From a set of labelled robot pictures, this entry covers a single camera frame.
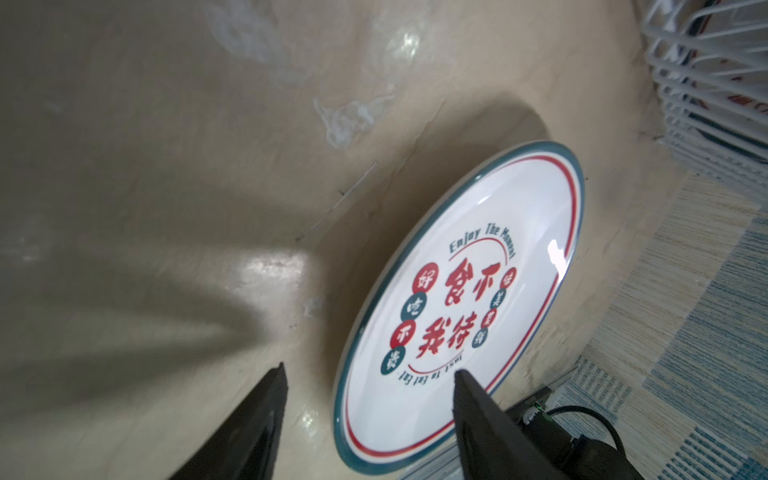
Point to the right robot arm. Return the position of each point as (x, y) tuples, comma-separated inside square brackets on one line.
[(576, 457)]

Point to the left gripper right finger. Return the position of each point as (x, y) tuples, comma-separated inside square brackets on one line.
[(491, 446)]

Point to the white wire dish rack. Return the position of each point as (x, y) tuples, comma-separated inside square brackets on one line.
[(709, 61)]

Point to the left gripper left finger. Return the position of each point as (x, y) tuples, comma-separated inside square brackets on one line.
[(245, 446)]

